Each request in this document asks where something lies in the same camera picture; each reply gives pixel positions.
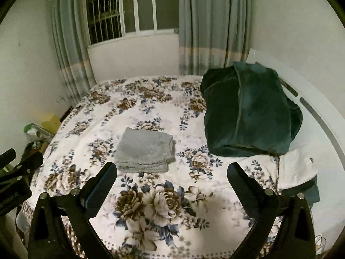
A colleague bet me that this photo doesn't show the window with metal bars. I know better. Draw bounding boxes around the window with metal bars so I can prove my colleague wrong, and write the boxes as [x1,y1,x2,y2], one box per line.
[85,0,178,44]

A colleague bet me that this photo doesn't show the green and white bag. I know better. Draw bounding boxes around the green and white bag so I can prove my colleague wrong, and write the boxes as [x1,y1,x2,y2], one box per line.
[24,123,54,143]

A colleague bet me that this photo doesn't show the right grey-green curtain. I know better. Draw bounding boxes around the right grey-green curtain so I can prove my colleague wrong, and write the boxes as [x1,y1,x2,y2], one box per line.
[178,0,251,76]

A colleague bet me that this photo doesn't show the grey-green curtain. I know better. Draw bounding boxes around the grey-green curtain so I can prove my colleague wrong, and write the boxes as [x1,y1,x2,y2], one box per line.
[49,0,96,106]
[178,0,251,76]

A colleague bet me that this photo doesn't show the yellow cardboard box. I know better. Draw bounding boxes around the yellow cardboard box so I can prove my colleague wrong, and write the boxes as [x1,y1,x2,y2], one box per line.
[42,113,61,135]

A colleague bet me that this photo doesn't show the left grey-green curtain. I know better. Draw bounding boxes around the left grey-green curtain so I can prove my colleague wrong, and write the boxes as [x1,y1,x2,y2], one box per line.
[49,0,96,106]

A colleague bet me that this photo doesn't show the grey fluffy pants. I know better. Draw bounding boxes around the grey fluffy pants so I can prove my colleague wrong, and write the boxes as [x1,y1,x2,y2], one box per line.
[114,128,174,174]

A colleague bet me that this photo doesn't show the dark grey folded clothes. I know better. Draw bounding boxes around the dark grey folded clothes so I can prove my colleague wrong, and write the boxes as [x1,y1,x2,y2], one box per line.
[281,175,320,208]

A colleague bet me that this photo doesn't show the white bed headboard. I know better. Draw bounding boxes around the white bed headboard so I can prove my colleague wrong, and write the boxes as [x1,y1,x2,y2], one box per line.
[247,49,344,165]

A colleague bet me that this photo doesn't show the dark green folded blanket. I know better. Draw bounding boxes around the dark green folded blanket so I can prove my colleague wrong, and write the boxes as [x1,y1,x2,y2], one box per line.
[200,62,303,157]

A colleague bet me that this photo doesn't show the floral bed blanket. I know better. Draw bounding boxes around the floral bed blanket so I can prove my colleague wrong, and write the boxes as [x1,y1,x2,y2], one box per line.
[20,75,287,259]

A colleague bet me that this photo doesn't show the white folded cloth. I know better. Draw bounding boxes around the white folded cloth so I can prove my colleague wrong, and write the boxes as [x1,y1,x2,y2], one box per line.
[277,149,318,190]

